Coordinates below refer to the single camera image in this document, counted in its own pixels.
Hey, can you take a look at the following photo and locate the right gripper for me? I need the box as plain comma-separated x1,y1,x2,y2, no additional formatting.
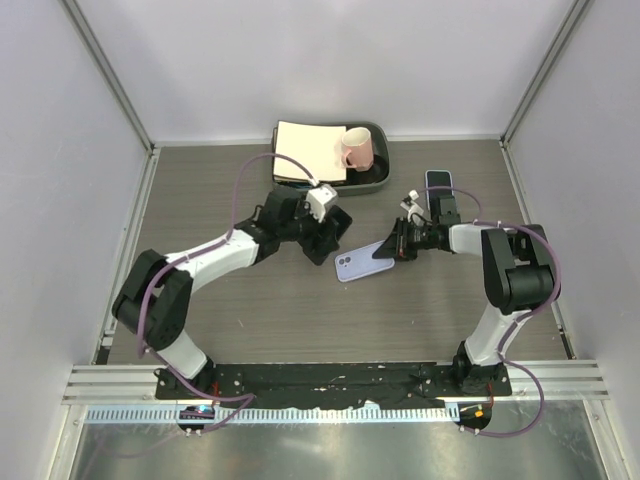
373,217,438,262

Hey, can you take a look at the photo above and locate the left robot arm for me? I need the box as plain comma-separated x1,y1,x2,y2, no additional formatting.
111,185,352,399

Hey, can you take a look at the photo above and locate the black phone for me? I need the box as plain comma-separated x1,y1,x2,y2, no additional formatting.
326,205,352,252

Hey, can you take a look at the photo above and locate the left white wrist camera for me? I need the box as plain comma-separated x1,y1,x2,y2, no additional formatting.
305,184,338,223

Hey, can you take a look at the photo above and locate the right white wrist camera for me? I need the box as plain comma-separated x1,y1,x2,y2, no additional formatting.
400,190,426,226

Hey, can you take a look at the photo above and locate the pink mug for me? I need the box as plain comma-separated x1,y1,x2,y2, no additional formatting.
341,127,374,171

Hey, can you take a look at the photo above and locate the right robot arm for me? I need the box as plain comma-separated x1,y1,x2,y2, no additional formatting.
372,187,561,396

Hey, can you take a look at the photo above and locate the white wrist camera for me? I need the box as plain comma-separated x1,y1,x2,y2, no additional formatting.
305,184,338,223
400,190,426,226

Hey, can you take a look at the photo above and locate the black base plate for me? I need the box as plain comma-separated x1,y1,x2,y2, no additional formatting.
155,361,514,407

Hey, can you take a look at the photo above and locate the dark green tray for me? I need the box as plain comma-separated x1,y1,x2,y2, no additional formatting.
272,121,389,197

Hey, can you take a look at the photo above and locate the cream notebook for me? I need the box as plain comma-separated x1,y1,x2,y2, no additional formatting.
275,121,347,183

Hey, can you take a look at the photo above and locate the slotted cable duct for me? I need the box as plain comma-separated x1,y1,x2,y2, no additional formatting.
85,403,459,424

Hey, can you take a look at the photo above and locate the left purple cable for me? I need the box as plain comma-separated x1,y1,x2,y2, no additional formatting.
137,153,321,434

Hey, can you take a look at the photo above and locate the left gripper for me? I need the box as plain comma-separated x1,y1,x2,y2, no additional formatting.
279,196,339,258

